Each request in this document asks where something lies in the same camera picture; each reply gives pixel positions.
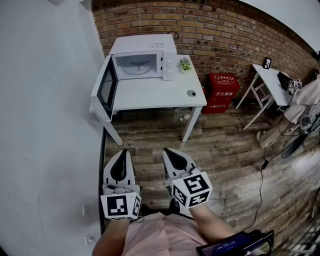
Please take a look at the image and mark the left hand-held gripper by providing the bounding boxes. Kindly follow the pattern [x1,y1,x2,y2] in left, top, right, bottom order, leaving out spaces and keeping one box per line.
[100,149,142,221]

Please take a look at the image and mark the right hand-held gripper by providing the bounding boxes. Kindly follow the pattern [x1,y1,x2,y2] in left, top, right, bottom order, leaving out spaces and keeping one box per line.
[161,147,213,216]

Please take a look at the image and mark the round glass turntable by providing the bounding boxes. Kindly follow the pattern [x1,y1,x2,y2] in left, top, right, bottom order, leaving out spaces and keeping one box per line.
[122,59,154,76]

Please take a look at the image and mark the person's left forearm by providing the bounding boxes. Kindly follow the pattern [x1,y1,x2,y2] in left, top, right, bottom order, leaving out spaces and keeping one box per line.
[91,217,131,256]

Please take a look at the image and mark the person's right forearm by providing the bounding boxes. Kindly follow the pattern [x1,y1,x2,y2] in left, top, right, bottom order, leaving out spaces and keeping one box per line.
[188,204,236,247]

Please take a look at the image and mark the person's pink clothing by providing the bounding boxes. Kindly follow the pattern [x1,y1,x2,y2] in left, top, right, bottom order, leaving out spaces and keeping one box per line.
[121,212,209,256]

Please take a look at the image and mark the red fire extinguisher box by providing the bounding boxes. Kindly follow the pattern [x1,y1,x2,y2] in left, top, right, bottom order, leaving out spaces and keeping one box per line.
[201,73,241,115]

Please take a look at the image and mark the small potted green plant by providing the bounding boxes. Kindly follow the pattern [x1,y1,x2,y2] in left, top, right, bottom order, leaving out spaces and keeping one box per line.
[178,56,193,75]

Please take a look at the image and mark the white folding table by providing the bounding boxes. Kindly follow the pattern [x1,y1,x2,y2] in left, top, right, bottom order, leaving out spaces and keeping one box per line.
[235,63,293,131]

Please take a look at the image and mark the white microwave oven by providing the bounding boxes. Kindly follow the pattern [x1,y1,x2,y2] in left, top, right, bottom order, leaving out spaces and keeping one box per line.
[90,34,178,123]

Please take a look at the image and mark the black box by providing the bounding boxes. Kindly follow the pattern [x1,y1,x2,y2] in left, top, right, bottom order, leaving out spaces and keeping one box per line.
[276,71,292,92]

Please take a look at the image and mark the black floor cable with adapter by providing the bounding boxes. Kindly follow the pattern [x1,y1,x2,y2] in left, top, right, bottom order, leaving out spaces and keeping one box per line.
[241,139,301,232]

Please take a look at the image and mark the microwave roller ring support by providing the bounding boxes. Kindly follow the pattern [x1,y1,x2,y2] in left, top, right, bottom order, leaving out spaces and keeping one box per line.
[129,61,149,74]

